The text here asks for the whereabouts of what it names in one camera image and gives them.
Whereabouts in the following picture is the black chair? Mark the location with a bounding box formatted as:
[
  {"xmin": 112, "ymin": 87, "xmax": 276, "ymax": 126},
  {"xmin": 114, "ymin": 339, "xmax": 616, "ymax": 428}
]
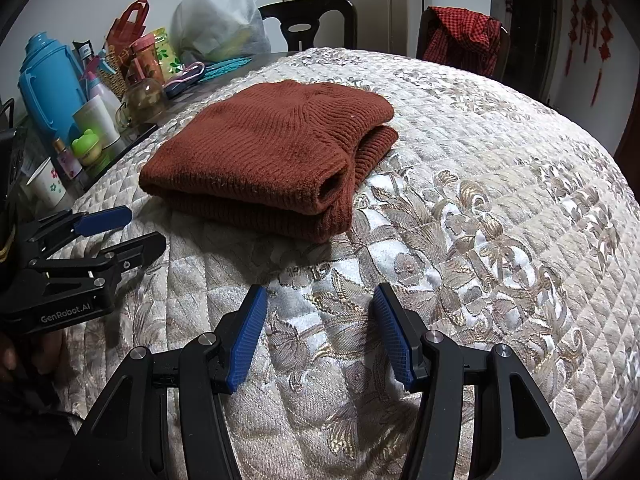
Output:
[{"xmin": 258, "ymin": 0, "xmax": 358, "ymax": 54}]

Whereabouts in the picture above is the white cylindrical container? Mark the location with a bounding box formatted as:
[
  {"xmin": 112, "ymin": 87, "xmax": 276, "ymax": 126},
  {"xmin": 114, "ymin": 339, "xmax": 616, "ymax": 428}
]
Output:
[{"xmin": 72, "ymin": 96, "xmax": 121, "ymax": 153}]

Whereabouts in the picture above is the green frog bottle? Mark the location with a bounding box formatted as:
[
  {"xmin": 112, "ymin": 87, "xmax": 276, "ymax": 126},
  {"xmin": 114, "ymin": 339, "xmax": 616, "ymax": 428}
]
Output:
[{"xmin": 71, "ymin": 129, "xmax": 105, "ymax": 167}]

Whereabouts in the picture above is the woven basket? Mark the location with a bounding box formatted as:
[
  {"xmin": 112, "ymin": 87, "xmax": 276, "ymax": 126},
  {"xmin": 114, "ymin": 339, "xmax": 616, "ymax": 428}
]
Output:
[{"xmin": 102, "ymin": 45, "xmax": 132, "ymax": 103}]

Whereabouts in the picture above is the red gift bag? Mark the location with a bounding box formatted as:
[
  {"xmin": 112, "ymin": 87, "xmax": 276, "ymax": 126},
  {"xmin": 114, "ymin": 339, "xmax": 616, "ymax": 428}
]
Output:
[{"xmin": 104, "ymin": 0, "xmax": 150, "ymax": 56}]

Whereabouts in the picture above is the pink trimmed pouch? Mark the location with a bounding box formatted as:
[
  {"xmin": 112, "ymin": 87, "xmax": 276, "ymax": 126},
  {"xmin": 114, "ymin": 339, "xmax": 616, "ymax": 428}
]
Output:
[{"xmin": 164, "ymin": 61, "xmax": 206, "ymax": 98}]

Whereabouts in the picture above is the dark chair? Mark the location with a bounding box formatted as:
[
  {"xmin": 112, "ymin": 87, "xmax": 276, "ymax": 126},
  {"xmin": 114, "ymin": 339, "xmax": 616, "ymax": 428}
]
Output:
[{"xmin": 416, "ymin": 6, "xmax": 511, "ymax": 83}]

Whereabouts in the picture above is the long red knot wall ornament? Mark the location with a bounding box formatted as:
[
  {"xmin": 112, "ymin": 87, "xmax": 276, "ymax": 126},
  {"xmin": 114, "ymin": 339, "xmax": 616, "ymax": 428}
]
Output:
[{"xmin": 590, "ymin": 0, "xmax": 613, "ymax": 107}]

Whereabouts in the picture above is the cream quilted blanket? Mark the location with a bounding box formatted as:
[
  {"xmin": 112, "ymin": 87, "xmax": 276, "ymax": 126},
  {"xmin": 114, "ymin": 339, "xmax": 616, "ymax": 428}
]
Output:
[{"xmin": 47, "ymin": 47, "xmax": 640, "ymax": 480}]

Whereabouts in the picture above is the blue thermos jug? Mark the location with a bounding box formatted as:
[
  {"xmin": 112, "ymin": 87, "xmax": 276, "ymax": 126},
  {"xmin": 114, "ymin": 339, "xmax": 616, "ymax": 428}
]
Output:
[{"xmin": 19, "ymin": 32, "xmax": 86, "ymax": 148}]

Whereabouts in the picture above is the glass jar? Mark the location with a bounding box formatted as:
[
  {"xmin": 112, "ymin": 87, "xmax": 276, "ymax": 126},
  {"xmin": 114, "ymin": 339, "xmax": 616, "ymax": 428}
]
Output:
[{"xmin": 116, "ymin": 80, "xmax": 171, "ymax": 128}]

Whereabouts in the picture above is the teal mesh mat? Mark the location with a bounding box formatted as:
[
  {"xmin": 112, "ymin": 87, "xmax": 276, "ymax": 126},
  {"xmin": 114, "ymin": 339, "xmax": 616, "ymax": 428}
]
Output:
[{"xmin": 197, "ymin": 56, "xmax": 253, "ymax": 83}]

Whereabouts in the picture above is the white plastic bag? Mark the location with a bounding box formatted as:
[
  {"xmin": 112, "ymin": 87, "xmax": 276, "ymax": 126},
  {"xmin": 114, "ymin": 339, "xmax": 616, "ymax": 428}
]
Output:
[{"xmin": 171, "ymin": 0, "xmax": 272, "ymax": 64}]

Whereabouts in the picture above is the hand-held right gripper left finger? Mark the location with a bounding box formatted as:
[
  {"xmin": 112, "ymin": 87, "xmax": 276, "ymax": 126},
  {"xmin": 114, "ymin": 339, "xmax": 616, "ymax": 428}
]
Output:
[{"xmin": 62, "ymin": 284, "xmax": 269, "ymax": 480}]

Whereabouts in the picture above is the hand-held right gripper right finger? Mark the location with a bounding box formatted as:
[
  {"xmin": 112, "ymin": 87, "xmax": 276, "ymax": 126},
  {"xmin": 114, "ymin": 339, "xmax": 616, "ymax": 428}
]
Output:
[{"xmin": 373, "ymin": 281, "xmax": 583, "ymax": 480}]

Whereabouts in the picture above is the green floral packet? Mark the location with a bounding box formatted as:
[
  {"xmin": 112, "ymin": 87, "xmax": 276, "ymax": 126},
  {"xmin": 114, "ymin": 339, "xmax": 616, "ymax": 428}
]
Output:
[{"xmin": 150, "ymin": 27, "xmax": 187, "ymax": 78}]

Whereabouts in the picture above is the flowered paper cup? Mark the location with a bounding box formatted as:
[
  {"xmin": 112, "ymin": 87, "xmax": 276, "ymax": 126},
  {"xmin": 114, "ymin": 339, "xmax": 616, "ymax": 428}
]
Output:
[{"xmin": 26, "ymin": 156, "xmax": 68, "ymax": 208}]

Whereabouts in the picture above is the small pink bottle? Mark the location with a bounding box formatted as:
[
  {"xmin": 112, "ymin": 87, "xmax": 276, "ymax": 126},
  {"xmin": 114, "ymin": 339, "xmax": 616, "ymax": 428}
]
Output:
[{"xmin": 54, "ymin": 137, "xmax": 83, "ymax": 179}]

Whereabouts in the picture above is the white spray bottle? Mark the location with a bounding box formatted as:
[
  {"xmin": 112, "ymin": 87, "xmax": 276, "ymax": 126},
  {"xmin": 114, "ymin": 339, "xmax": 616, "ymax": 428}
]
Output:
[{"xmin": 82, "ymin": 57, "xmax": 123, "ymax": 121}]

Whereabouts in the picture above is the rust red knitted sweater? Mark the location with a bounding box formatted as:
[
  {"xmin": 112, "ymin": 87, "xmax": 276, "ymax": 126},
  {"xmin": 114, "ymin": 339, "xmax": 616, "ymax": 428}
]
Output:
[{"xmin": 139, "ymin": 80, "xmax": 399, "ymax": 243}]

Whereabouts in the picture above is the dark glass door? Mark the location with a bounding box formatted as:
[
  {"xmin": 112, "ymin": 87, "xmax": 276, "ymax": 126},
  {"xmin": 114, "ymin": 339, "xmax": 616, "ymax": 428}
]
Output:
[{"xmin": 502, "ymin": 0, "xmax": 563, "ymax": 106}]

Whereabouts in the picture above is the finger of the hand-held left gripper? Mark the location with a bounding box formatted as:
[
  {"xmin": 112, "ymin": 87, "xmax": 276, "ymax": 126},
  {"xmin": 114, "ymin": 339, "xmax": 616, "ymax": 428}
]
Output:
[
  {"xmin": 27, "ymin": 231, "xmax": 167, "ymax": 292},
  {"xmin": 22, "ymin": 205, "xmax": 133, "ymax": 256}
]

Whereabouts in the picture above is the person's left hand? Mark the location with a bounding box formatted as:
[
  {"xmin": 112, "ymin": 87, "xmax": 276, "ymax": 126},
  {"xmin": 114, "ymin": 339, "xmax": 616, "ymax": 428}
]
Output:
[{"xmin": 0, "ymin": 332, "xmax": 63, "ymax": 386}]

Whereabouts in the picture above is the pink lidded tumbler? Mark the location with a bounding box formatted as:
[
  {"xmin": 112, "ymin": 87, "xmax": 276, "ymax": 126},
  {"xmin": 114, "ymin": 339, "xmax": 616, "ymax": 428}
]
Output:
[{"xmin": 131, "ymin": 35, "xmax": 166, "ymax": 86}]

